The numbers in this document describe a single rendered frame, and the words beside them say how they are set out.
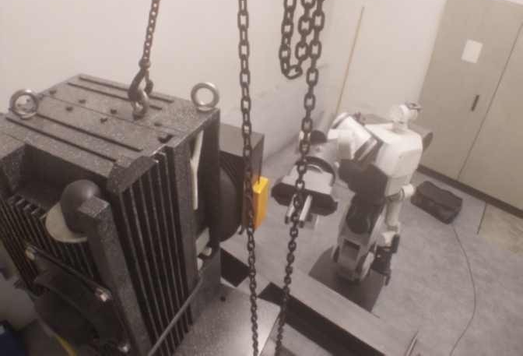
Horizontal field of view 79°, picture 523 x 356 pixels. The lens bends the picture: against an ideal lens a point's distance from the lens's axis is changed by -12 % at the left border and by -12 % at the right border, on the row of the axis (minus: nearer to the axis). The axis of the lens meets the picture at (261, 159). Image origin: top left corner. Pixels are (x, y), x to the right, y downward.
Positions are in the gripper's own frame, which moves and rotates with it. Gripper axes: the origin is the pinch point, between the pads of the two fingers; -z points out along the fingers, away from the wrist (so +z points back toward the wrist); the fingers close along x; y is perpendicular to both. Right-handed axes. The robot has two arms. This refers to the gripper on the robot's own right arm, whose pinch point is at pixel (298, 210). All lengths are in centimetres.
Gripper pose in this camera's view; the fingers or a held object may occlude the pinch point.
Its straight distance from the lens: 63.7
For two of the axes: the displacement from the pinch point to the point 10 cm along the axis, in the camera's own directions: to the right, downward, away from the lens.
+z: 3.5, -5.5, 7.6
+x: -9.4, -2.3, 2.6
